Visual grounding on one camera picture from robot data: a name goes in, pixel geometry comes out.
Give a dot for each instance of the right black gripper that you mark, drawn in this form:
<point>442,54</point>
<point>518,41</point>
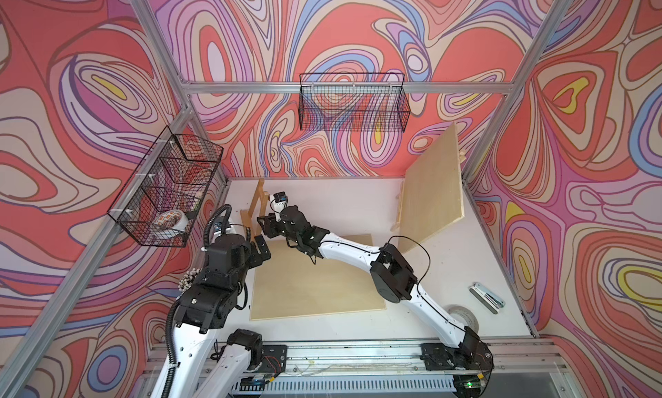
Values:
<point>268,230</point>

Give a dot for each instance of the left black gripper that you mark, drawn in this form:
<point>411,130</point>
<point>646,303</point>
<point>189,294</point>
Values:
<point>257,258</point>

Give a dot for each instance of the wooden easel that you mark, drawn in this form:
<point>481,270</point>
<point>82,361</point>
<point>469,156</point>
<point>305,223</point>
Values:
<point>401,207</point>
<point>257,208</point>

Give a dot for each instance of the plywood board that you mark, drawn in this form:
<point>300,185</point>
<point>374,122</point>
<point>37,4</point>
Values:
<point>432,191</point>
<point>291,285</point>

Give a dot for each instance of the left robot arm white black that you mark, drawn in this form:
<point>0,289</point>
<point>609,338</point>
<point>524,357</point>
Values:
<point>196,365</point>

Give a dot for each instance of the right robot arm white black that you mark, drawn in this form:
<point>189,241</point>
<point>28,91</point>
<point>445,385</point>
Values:
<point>393,277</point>

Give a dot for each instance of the silver cup of pencils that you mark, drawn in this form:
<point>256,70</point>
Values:
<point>188,280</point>

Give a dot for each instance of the clear tape roll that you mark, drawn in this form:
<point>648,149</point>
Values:
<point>464,317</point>

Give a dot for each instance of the silver stapler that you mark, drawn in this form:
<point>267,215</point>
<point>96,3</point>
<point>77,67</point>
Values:
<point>487,298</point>

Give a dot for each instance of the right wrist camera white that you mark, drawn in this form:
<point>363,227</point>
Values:
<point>278,202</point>

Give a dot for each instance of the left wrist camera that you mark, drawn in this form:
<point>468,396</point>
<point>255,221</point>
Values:
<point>219,227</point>

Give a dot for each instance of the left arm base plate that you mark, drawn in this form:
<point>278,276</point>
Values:
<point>269,357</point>

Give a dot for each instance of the left black wire basket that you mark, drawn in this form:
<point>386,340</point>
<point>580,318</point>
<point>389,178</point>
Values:
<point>175,174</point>

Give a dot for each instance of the black wire basket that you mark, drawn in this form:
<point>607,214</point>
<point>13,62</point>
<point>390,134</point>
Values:
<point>366,102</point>
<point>175,174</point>

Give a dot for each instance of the back black wire basket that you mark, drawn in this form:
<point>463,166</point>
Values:
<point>366,102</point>

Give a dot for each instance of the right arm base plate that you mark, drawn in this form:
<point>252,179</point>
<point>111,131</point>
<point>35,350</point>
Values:
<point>437,356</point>

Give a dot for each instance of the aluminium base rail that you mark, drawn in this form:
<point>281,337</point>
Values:
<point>392,368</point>

